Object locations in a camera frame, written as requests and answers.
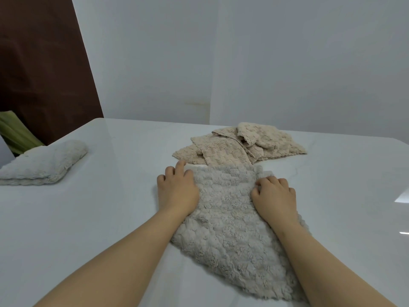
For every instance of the person's left hand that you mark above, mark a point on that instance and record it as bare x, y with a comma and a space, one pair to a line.
177, 191

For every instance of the person's right hand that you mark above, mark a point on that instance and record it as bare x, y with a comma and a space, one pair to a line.
278, 201

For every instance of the grey fluffy towel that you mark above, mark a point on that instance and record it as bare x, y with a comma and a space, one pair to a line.
230, 227
41, 163

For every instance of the person's left forearm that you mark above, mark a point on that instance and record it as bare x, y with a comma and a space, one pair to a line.
121, 265

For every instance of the person's right forearm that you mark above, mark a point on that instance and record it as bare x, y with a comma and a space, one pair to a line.
326, 271

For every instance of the white marble table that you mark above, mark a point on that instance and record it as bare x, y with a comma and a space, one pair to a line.
96, 220

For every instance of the green folded umbrella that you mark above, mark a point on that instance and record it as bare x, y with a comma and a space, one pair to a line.
19, 134

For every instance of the white cabinet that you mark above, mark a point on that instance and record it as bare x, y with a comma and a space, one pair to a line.
4, 156

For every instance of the dark brown wooden door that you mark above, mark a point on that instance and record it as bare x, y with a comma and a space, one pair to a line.
41, 67

